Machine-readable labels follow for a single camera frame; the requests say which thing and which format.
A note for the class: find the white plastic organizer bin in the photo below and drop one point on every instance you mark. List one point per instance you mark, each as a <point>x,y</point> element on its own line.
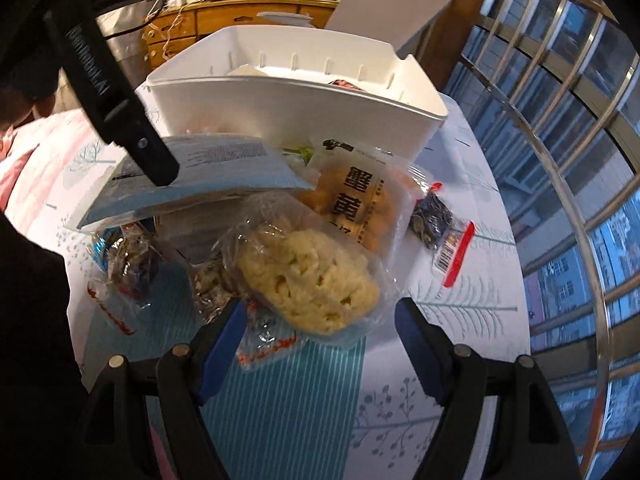
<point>293,86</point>

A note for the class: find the orange crab roe snack bag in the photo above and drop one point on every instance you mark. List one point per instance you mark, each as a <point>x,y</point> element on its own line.
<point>365,192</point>

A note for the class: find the wooden desk with drawers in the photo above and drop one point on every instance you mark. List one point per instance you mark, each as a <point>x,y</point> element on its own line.
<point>177,29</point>

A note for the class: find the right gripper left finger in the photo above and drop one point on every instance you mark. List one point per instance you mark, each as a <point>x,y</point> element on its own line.
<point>183,379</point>

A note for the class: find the patterned white teal tablecloth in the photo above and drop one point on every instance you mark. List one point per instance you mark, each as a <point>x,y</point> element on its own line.
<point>320,413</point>

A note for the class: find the white blue snack packet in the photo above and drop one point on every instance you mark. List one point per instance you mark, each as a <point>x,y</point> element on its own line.
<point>211,168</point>

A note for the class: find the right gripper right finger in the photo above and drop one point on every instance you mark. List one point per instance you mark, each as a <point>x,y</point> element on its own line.
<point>529,438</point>

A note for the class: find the small red-print clear packet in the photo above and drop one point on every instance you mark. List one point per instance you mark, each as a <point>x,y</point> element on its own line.
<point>267,339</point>

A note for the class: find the yellow cake clear bag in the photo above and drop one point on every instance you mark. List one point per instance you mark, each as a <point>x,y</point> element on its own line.
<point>306,271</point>

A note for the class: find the white chair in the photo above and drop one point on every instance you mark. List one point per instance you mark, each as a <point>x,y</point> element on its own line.
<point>400,23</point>

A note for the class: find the dark snack clear packet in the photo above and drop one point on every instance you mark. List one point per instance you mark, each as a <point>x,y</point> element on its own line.
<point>128,264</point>

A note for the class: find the metal window grille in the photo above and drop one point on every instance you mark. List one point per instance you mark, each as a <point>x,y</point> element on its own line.
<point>551,91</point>

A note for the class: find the sunflower seeds red-edged packet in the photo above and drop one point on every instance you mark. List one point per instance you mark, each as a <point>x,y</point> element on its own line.
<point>445,235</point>

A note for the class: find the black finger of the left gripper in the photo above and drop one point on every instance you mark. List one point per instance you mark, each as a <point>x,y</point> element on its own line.
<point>104,92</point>

